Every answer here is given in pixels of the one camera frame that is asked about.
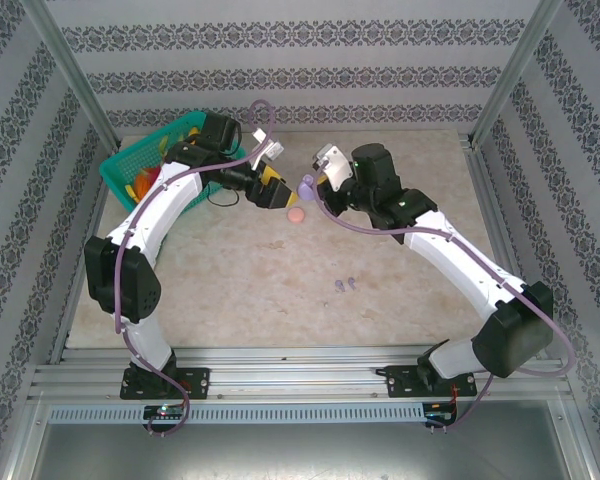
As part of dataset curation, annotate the purple earbud charging case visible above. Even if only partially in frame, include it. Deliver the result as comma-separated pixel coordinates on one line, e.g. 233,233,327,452
297,173,317,202

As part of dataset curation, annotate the orange wrinkled toy fruit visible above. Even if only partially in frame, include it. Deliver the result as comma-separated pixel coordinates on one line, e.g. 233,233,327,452
133,167,161,197

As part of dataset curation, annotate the teal plastic basket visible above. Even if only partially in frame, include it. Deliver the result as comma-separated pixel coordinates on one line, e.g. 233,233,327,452
98,110,246,225

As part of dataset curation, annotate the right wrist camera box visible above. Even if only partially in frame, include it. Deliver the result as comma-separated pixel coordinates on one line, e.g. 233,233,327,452
312,143,355,192

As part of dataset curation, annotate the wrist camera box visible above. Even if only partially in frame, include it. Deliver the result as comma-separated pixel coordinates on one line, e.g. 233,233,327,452
251,127,285,162
312,143,355,192

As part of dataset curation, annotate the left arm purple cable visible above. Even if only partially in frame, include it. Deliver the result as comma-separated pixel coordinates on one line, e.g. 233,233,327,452
113,99,276,439

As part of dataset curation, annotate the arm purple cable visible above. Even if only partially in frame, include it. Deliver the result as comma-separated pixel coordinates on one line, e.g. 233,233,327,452
312,167,576,431
113,99,276,439

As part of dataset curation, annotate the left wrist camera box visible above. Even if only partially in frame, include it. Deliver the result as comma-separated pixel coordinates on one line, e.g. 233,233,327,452
251,127,285,162

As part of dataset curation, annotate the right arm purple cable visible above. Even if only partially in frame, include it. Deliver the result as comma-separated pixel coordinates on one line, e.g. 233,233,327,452
312,167,576,431

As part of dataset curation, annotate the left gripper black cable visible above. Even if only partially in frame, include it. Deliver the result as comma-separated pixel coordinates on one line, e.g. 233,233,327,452
207,185,242,207

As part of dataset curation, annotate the aluminium side rail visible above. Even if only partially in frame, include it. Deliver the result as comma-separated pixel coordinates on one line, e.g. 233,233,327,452
459,132,549,361
49,144,124,366

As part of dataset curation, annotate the aluminium frame post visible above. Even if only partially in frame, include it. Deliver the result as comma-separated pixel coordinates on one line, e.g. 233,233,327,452
17,0,122,151
472,0,566,146

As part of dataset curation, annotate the aluminium mounting rail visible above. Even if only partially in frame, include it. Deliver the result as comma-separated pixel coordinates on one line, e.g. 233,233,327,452
27,344,574,401

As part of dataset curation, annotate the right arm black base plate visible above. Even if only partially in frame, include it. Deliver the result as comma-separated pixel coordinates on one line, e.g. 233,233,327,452
384,363,477,400

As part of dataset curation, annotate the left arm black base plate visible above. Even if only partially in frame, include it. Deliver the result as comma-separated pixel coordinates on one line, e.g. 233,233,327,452
119,366,212,401

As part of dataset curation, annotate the grey slotted cable duct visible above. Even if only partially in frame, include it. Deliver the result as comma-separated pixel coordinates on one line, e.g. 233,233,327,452
47,402,426,425

